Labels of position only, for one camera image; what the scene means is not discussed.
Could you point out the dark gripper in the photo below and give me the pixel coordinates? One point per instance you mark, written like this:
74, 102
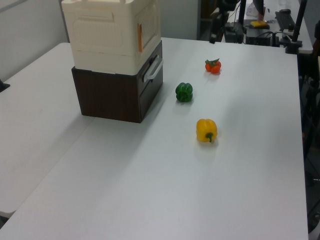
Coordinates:
217, 23

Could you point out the Franka robot arm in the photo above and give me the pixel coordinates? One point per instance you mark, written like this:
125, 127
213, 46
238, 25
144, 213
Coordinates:
227, 6

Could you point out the tan cabinet side flap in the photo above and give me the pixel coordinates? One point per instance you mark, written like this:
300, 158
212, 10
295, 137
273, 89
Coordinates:
139, 37

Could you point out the cream plastic storage cabinet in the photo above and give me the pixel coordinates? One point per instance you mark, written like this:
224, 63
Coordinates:
105, 37

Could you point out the dark brown drawer cabinet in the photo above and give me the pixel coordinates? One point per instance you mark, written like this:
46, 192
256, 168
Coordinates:
107, 97

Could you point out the black electronics box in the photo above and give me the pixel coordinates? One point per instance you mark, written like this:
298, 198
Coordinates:
234, 32

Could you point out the red tomato cluster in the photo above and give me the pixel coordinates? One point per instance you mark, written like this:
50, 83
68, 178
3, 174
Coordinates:
213, 66

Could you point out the black stand pole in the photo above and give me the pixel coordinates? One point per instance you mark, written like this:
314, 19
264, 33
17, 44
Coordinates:
242, 11

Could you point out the black case with yellow item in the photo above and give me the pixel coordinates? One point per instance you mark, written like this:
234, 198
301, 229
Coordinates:
258, 33

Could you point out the green bell pepper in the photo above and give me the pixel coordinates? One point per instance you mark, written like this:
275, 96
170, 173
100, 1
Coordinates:
184, 92

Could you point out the black keyboard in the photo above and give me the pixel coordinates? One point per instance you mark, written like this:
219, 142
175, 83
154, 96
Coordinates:
285, 21

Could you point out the black computer mouse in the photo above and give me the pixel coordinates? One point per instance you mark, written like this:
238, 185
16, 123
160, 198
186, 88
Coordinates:
285, 10

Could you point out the black table clamp with pole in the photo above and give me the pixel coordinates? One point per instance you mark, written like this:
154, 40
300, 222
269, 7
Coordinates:
295, 46

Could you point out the white background desk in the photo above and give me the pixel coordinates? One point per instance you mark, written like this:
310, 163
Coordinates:
303, 37

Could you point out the yellow bell pepper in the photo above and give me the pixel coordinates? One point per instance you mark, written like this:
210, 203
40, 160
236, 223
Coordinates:
206, 128

